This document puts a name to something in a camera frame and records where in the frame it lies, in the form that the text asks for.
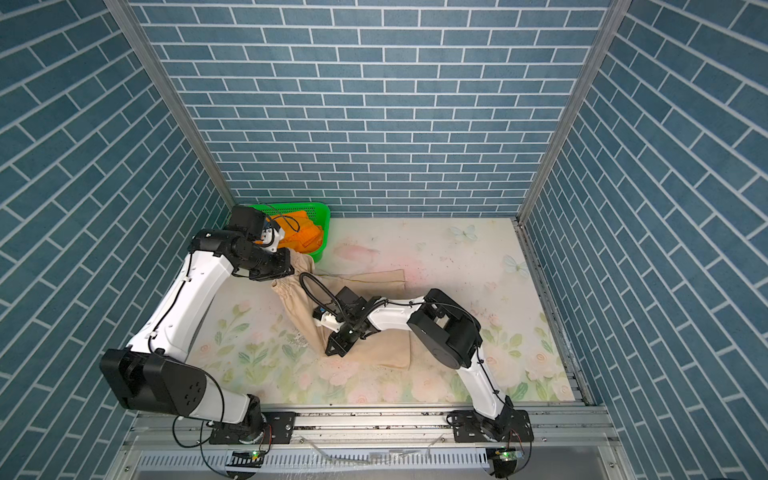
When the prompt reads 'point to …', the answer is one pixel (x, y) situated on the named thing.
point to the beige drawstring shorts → (305, 290)
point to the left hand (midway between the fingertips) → (294, 268)
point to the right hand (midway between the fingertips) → (325, 350)
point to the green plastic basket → (318, 212)
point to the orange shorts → (300, 232)
